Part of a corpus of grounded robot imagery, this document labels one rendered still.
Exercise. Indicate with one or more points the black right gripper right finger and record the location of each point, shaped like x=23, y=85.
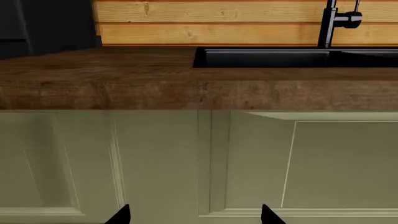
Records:
x=270, y=217

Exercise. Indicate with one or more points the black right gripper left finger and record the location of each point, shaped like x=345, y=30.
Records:
x=121, y=217

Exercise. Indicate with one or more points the olive green cabinet door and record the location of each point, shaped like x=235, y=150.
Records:
x=311, y=163
x=77, y=163

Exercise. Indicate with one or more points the dark wooden countertop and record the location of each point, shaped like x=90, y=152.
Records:
x=124, y=79

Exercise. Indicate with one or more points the black kitchen sink basin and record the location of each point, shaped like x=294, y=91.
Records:
x=295, y=57

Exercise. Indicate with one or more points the black kitchen faucet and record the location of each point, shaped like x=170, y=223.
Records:
x=330, y=25

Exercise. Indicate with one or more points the dark grey tall appliance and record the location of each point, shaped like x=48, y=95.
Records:
x=46, y=23

